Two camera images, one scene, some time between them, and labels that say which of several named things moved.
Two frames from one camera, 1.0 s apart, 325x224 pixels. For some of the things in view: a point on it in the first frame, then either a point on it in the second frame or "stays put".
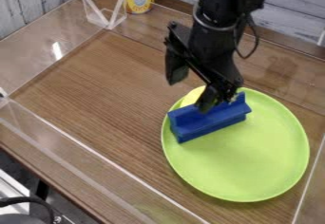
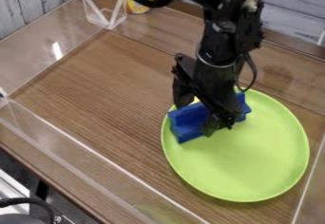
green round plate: (246, 161) stays put
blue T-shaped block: (189, 121) stays put
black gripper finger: (177, 64) → (183, 96)
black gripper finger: (208, 98) → (214, 123)
